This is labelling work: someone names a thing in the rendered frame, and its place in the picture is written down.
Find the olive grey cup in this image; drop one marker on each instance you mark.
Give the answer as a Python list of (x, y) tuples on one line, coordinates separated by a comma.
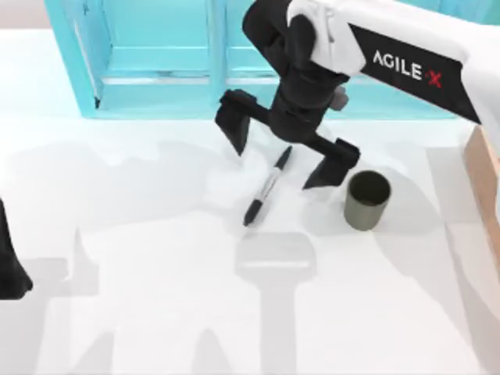
[(365, 207)]

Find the black marker pen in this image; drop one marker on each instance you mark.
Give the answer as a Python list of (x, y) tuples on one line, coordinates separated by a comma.
[(266, 188)]

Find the light blue rack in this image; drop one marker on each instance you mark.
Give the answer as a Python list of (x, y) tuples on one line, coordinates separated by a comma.
[(164, 58)]

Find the salmon-coloured shallow box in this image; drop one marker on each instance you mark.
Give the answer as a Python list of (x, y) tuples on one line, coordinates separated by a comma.
[(482, 187)]

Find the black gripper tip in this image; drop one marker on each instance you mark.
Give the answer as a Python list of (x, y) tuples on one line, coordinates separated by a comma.
[(11, 265)]

